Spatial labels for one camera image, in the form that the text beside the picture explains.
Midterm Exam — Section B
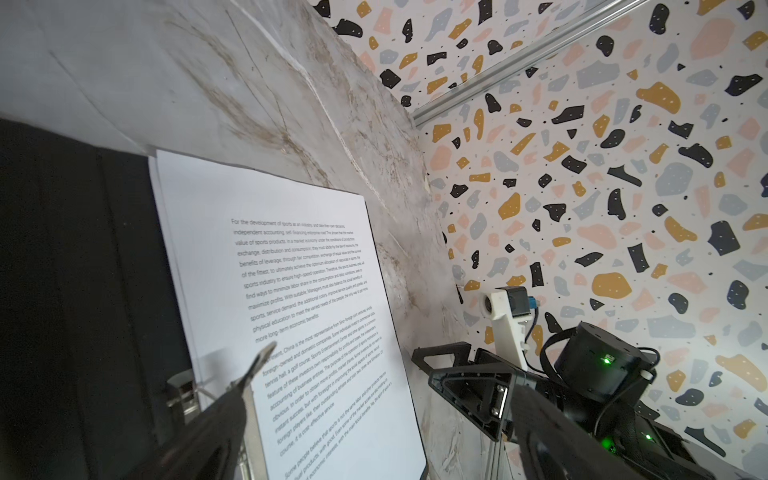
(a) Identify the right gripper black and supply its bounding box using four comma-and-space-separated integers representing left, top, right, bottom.
410, 341, 595, 442

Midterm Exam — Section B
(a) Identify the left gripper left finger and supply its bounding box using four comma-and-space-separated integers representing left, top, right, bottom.
127, 342, 277, 479

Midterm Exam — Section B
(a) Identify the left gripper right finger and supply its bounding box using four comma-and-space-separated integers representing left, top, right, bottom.
511, 383, 643, 479

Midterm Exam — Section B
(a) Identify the orange folder black inside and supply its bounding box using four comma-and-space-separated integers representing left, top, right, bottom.
1, 121, 191, 479

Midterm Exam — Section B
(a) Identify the white text paper sheet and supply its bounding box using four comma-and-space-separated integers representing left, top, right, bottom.
149, 151, 427, 479

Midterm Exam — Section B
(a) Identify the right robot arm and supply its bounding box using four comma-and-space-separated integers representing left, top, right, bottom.
412, 322, 714, 479

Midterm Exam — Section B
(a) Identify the metal folder clip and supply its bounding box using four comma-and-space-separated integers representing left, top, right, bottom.
165, 369, 268, 479

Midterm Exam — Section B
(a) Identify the right corner aluminium profile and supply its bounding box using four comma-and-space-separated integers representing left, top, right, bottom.
412, 0, 646, 128

